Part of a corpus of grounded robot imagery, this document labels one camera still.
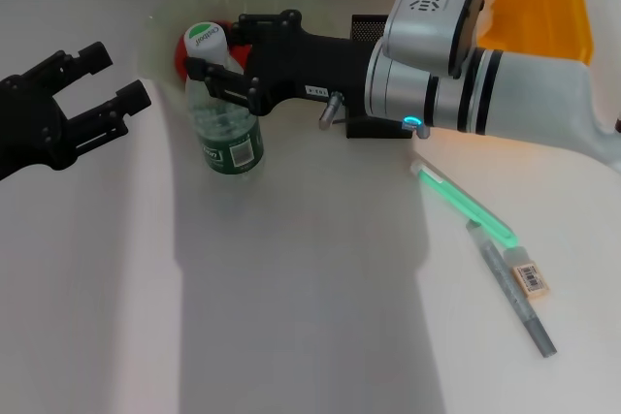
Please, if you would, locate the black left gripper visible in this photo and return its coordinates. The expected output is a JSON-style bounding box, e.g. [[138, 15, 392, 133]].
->
[[0, 41, 152, 181]]

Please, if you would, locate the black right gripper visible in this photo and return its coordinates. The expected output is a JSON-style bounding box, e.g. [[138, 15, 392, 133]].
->
[[182, 10, 380, 117]]

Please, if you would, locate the clear water bottle green label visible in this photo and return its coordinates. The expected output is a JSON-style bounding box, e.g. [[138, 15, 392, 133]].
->
[[182, 20, 266, 176]]

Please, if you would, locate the red-orange knitted orange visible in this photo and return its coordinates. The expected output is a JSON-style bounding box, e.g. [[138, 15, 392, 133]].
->
[[174, 19, 253, 83]]

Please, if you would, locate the green glass fruit plate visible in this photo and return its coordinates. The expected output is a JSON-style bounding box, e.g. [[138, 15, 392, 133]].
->
[[145, 0, 358, 95]]

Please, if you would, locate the black mesh pen holder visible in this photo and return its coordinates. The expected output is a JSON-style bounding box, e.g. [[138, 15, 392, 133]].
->
[[344, 14, 418, 140]]

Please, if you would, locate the grey glitter pen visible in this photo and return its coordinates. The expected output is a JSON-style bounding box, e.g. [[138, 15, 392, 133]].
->
[[464, 219, 558, 360]]

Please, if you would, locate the eraser with barcode sleeve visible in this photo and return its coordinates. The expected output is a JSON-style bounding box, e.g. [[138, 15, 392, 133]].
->
[[503, 246, 553, 300]]

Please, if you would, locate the yellow plastic storage bin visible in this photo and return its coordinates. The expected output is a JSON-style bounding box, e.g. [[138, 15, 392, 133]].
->
[[477, 0, 596, 66]]

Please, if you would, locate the right arm gripper cable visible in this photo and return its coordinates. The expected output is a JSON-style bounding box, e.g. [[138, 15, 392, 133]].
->
[[317, 90, 433, 141]]

